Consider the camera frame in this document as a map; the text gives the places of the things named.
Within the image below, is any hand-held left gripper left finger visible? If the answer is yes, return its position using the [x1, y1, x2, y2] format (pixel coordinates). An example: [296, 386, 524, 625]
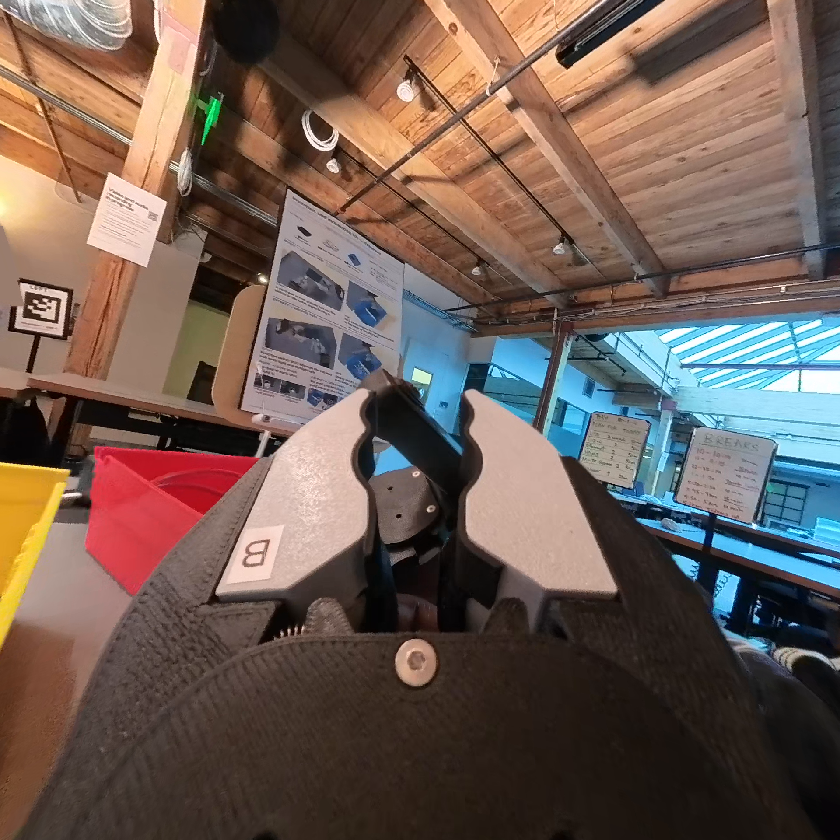
[215, 387, 380, 603]

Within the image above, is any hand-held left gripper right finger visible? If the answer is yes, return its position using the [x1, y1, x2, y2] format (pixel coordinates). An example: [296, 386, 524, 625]
[456, 388, 619, 626]

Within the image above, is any black ethernet coupler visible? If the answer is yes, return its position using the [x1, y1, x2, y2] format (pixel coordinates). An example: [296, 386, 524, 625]
[366, 369, 466, 490]

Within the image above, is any red plastic bin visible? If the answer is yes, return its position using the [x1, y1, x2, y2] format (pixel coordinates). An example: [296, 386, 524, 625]
[85, 446, 265, 596]

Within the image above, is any person's left hand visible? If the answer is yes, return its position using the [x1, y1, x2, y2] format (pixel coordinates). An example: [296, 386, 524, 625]
[397, 594, 439, 630]

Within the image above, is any whiteboard sign on stand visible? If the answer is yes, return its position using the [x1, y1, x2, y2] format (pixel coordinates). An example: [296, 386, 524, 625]
[577, 411, 652, 491]
[672, 426, 779, 526]

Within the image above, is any beige rounded divider panel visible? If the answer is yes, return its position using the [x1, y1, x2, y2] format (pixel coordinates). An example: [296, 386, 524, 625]
[210, 285, 268, 425]

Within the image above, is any large instruction poster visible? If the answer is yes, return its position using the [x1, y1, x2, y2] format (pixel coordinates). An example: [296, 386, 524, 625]
[239, 188, 406, 429]

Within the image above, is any grey side table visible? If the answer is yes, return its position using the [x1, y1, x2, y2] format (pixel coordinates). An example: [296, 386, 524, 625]
[26, 371, 266, 455]

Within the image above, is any long background desk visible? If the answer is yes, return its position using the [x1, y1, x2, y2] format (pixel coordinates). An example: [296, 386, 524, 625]
[613, 491, 840, 627]

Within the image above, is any yellow plastic bin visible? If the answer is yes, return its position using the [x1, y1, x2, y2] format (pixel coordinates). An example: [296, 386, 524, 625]
[0, 462, 71, 648]

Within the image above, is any person's black printed shirt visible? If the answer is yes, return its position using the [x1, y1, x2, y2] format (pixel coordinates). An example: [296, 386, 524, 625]
[722, 640, 840, 723]

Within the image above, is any black-and-white marker sign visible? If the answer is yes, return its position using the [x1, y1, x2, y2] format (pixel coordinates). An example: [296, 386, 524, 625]
[8, 278, 75, 376]

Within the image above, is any white paper notice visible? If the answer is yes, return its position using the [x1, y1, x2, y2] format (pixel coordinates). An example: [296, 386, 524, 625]
[86, 172, 168, 268]

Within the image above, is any green exit sign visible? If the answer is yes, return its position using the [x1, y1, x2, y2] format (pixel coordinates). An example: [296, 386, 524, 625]
[192, 92, 225, 147]

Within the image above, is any black round ceiling fixture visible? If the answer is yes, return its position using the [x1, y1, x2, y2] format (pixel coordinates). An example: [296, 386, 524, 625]
[213, 0, 281, 64]

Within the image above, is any black hanging light bar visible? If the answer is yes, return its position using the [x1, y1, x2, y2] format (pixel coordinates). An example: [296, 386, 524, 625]
[555, 0, 665, 69]

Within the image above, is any coiled white cable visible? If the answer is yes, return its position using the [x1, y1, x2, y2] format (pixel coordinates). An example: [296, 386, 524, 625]
[300, 108, 341, 153]

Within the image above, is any wooden support post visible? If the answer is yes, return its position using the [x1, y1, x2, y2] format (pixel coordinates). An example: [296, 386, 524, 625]
[64, 0, 212, 454]

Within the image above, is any silver air duct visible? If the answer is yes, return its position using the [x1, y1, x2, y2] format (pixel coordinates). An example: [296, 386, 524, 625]
[0, 0, 133, 52]

